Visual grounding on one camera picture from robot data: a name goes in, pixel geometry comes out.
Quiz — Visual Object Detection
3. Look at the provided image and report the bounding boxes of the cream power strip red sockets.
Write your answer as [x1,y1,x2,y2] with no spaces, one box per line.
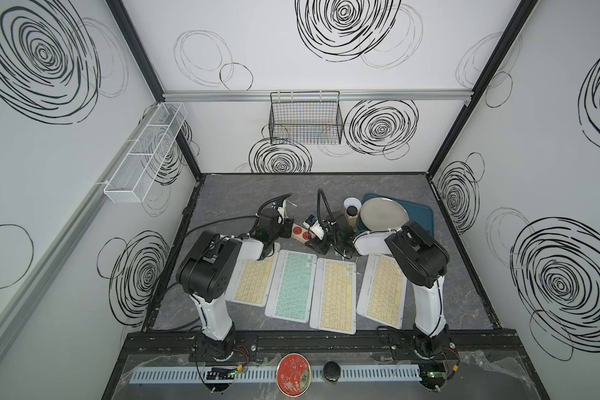
[291,223,314,244]

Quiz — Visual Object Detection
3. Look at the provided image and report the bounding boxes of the yellow wireless keyboard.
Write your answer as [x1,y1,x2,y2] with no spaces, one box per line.
[309,258,357,335]
[357,255,408,329]

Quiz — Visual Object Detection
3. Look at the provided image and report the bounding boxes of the mint green wireless keyboard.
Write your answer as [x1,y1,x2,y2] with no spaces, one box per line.
[265,250,318,323]

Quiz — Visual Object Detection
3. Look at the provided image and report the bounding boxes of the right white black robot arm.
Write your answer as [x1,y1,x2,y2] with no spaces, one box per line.
[306,222,450,359]

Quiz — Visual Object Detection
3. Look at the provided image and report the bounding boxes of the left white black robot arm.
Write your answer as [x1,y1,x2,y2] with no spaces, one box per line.
[176,208,293,359]

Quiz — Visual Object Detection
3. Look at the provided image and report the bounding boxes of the grey round plate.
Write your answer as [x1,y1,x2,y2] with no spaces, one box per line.
[360,198,410,231]

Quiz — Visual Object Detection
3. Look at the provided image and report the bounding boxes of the teal tray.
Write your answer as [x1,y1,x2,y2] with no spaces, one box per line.
[363,193,435,236]

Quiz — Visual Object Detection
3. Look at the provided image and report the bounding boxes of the black round knob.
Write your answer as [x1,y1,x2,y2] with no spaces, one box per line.
[323,361,342,383]

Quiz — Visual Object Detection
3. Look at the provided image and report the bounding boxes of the black power strip cable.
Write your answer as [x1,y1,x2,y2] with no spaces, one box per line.
[179,214,258,241]

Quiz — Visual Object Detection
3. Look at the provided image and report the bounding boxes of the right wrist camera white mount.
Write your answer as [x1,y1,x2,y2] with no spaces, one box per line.
[303,214,325,240]

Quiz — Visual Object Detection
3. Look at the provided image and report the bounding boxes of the black wire basket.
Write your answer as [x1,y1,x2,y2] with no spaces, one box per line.
[268,91,344,145]

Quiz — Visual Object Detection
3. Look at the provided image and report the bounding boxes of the white slotted cable duct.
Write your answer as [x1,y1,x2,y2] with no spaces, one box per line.
[128,364,422,384]

